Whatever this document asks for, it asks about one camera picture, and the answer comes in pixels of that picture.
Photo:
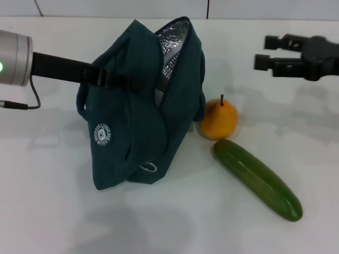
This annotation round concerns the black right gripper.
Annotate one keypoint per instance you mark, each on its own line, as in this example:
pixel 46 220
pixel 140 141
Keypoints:
pixel 323 58

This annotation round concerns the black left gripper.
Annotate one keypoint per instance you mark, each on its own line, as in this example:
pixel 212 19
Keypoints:
pixel 61 68

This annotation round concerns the dark teal insulated lunch bag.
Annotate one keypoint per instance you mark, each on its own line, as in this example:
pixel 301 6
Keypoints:
pixel 148 137

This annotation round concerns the orange yellow pear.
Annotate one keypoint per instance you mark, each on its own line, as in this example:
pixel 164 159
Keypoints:
pixel 218 121

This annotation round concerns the green cucumber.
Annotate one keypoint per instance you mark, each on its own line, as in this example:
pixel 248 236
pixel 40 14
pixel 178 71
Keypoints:
pixel 257 180

